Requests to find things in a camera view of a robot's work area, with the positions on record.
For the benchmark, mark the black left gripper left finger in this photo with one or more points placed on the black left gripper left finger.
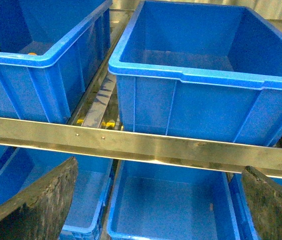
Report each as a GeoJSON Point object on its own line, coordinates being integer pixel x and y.
{"type": "Point", "coordinates": [39, 211]}

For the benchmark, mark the blue bin with buttons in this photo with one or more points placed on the blue bin with buttons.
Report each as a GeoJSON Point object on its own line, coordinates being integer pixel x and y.
{"type": "Point", "coordinates": [71, 39]}

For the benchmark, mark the metal divider rail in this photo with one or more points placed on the metal divider rail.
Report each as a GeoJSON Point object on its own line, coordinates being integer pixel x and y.
{"type": "Point", "coordinates": [95, 103]}

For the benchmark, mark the lower shelf blue bin left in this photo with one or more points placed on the lower shelf blue bin left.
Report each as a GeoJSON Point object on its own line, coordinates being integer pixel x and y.
{"type": "Point", "coordinates": [20, 167]}

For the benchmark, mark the shelf blue bin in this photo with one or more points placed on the shelf blue bin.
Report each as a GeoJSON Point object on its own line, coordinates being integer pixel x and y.
{"type": "Point", "coordinates": [20, 167]}
{"type": "Point", "coordinates": [161, 202]}
{"type": "Point", "coordinates": [243, 216]}

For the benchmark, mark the lower shelf blue bin right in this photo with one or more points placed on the lower shelf blue bin right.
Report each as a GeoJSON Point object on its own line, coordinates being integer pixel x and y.
{"type": "Point", "coordinates": [243, 216]}

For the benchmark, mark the lower shelf blue bin middle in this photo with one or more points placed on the lower shelf blue bin middle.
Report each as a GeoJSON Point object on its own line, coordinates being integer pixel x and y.
{"type": "Point", "coordinates": [161, 202]}

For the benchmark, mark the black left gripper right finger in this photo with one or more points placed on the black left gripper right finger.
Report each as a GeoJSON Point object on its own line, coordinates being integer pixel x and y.
{"type": "Point", "coordinates": [264, 200]}

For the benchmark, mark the blue empty target bin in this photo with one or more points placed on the blue empty target bin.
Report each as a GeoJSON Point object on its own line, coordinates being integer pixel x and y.
{"type": "Point", "coordinates": [202, 71]}

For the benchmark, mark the metal front shelf beam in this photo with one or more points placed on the metal front shelf beam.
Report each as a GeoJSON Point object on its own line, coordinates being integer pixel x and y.
{"type": "Point", "coordinates": [148, 148]}

